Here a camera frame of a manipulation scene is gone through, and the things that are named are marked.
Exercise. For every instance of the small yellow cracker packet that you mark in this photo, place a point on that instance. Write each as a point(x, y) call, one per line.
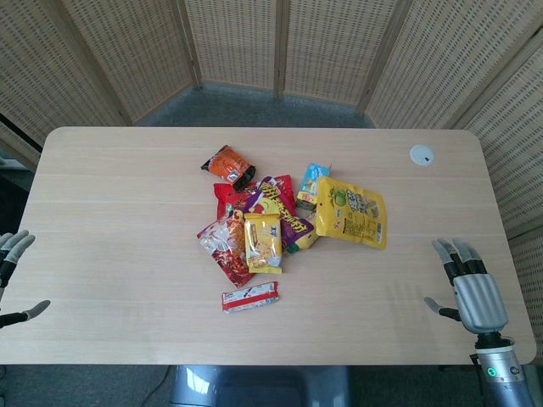
point(263, 243)

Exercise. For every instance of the orange black snack packet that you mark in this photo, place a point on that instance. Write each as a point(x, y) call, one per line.
point(229, 166)

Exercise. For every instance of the light blue snack packet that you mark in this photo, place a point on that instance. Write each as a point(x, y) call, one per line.
point(309, 186)

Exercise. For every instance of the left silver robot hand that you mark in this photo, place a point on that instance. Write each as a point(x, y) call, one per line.
point(10, 254)

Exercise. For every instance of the red white candy bar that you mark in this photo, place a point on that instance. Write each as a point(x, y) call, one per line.
point(250, 297)

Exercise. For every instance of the large yellow snack pouch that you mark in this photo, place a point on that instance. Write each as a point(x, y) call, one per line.
point(352, 212)

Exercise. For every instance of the red clear snack bag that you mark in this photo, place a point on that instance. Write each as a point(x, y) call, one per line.
point(227, 250)

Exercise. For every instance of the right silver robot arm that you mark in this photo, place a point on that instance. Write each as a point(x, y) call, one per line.
point(502, 373)

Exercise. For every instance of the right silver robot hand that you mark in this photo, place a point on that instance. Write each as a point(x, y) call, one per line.
point(479, 297)

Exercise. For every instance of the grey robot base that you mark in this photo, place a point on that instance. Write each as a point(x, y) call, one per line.
point(259, 386)

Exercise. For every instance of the woven bamboo folding screen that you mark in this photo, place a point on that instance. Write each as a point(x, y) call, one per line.
point(271, 46)

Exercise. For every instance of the purple yellow chip bag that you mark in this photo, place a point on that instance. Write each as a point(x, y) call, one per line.
point(288, 212)

